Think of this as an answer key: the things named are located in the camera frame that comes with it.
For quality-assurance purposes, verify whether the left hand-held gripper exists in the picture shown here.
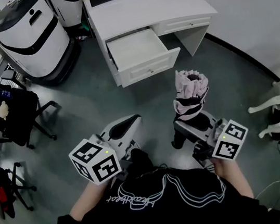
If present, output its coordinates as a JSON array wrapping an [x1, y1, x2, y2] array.
[[64, 113, 152, 190]]

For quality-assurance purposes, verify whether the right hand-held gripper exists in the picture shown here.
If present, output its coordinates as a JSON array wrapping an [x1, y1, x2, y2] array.
[[172, 104, 254, 173]]

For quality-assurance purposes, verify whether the pink and black umbrella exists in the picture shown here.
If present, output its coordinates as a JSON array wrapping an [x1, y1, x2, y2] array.
[[160, 66, 219, 151]]

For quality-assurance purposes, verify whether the white drawer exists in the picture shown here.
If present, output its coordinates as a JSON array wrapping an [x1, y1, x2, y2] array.
[[104, 23, 186, 90]]

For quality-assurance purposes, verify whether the person's left forearm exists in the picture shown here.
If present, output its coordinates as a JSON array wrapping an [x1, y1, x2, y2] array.
[[65, 177, 120, 223]]

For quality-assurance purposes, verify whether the person's right forearm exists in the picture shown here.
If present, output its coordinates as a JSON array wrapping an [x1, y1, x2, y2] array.
[[211, 153, 255, 204]]

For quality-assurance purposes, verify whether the person's black printed shirt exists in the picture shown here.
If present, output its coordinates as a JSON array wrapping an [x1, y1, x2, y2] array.
[[29, 125, 280, 224]]

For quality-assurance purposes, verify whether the black swivel chair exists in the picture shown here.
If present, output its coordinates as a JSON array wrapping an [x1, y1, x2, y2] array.
[[0, 157, 41, 222]]

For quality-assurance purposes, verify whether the black office chair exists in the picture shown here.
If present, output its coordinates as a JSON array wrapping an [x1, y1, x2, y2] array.
[[0, 61, 66, 155]]

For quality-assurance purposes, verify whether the beige plush toy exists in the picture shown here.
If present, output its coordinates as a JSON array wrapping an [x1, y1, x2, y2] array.
[[0, 100, 11, 122]]

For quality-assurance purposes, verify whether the large white and black robot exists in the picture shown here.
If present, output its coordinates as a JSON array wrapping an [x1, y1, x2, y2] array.
[[0, 0, 87, 96]]

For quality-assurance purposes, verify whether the white desk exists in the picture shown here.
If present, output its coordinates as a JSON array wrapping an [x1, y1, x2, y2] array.
[[82, 0, 227, 90]]

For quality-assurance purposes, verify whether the white floor cable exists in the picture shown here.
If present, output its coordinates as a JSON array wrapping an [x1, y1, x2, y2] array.
[[251, 165, 280, 198]]

